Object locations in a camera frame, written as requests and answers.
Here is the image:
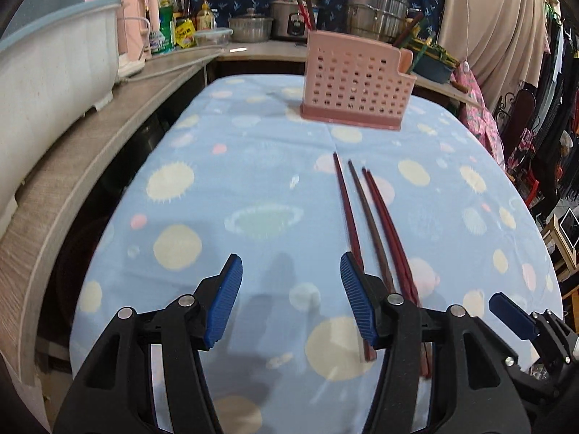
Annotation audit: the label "dark red chopstick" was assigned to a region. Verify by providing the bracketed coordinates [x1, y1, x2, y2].
[394, 11, 427, 50]
[362, 167, 423, 308]
[365, 169, 434, 379]
[333, 152, 377, 363]

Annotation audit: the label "row of hanging clothes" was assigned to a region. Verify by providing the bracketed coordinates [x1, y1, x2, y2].
[529, 0, 579, 209]

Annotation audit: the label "pink floral garment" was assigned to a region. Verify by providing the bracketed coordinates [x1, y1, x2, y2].
[455, 65, 507, 173]

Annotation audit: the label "pink perforated chopstick holder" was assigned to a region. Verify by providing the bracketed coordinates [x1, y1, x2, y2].
[299, 29, 418, 131]

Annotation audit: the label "white cord switch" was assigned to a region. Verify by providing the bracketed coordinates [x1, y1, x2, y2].
[457, 0, 472, 73]

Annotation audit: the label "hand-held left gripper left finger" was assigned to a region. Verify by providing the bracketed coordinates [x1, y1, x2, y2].
[53, 253, 244, 434]

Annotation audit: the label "green chopstick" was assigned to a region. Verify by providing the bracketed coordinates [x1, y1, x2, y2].
[400, 20, 430, 50]

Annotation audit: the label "beige curtain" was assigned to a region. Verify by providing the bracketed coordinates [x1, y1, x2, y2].
[409, 0, 555, 109]

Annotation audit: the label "chopsticks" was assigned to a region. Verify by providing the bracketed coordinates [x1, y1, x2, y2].
[301, 0, 318, 31]

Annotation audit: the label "blue dotted tablecloth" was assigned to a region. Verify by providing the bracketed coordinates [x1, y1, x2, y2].
[68, 75, 565, 434]

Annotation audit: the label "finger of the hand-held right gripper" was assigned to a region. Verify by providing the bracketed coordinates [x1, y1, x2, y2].
[489, 293, 579, 362]
[504, 353, 579, 405]

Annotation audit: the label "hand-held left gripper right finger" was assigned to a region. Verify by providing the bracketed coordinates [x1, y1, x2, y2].
[340, 252, 531, 434]

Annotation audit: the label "pink electric kettle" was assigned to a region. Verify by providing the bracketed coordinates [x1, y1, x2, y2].
[118, 0, 159, 61]

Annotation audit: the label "wooden crate furniture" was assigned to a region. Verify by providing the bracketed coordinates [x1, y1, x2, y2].
[540, 214, 579, 281]

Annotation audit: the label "silver rice cooker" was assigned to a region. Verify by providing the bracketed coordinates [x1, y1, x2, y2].
[270, 0, 323, 42]

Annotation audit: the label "blue basin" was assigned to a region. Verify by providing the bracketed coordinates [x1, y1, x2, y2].
[409, 38, 455, 84]

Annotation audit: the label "clear food container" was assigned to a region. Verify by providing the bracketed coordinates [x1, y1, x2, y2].
[194, 27, 233, 48]

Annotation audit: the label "red black chopstick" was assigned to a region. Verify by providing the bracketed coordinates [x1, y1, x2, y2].
[293, 0, 315, 31]

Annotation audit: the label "dark metal chair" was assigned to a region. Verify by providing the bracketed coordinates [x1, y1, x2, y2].
[495, 88, 539, 182]

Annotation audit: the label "yellow packet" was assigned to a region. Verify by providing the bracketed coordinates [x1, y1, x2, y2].
[174, 18, 197, 50]

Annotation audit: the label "white tub with teal rim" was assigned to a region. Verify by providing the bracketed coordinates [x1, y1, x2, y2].
[0, 0, 125, 222]

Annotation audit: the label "yellow oil bottle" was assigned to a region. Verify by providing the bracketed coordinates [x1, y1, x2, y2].
[196, 0, 215, 31]

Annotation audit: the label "steel steamer pot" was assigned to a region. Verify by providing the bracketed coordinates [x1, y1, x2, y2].
[346, 0, 410, 46]

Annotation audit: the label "glass lid pot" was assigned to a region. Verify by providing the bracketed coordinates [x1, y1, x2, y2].
[228, 8, 275, 43]

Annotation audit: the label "grey brown chopstick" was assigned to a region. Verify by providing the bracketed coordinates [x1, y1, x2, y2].
[347, 159, 399, 297]

